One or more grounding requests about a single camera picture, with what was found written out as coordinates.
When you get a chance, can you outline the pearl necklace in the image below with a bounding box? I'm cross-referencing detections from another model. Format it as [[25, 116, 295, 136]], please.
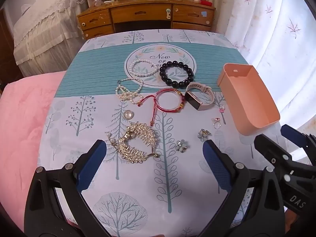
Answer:
[[115, 77, 144, 104]]

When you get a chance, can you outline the white pearl bracelet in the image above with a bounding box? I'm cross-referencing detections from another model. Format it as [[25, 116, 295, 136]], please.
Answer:
[[128, 59, 159, 78]]

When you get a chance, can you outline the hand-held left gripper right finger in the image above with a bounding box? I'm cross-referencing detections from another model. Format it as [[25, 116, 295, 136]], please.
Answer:
[[197, 139, 287, 237]]

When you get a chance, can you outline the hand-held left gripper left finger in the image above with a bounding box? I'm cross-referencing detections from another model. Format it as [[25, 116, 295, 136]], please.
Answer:
[[24, 139, 111, 237]]

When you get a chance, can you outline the red cord bracelet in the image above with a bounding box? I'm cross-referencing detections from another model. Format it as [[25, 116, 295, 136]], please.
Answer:
[[137, 90, 161, 127]]

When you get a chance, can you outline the pink blanket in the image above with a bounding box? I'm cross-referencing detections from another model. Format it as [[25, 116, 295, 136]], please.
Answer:
[[0, 70, 68, 229]]

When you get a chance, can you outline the black bead bracelet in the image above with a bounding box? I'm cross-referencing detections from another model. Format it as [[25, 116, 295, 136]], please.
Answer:
[[159, 61, 194, 88]]

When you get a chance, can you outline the gold rhinestone hair comb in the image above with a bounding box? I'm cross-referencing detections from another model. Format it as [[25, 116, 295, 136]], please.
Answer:
[[118, 121, 161, 165]]

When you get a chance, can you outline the wooden desk with drawers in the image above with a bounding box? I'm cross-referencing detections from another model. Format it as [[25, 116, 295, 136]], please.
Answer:
[[76, 0, 216, 40]]

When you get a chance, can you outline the pale flower earring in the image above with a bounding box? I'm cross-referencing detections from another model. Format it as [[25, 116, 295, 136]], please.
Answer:
[[197, 129, 212, 142], [175, 140, 189, 151]]

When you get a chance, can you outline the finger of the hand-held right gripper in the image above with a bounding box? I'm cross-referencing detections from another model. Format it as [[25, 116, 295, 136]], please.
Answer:
[[254, 134, 316, 178], [281, 124, 316, 163]]

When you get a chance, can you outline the white lace cloth cover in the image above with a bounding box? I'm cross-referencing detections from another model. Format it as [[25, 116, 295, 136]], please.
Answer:
[[12, 0, 86, 77]]

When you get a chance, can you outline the pink smartwatch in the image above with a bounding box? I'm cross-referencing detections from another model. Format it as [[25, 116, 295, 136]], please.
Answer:
[[185, 82, 214, 110]]

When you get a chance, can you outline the peach plastic storage box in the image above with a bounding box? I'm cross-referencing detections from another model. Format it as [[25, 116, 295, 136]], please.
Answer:
[[217, 63, 281, 136]]

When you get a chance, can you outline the tree print bed sheet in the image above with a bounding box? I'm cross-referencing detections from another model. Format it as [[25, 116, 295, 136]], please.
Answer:
[[39, 29, 279, 237]]

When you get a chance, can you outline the white leaf print curtain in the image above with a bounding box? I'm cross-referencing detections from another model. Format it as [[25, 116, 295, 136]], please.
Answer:
[[214, 0, 316, 141]]

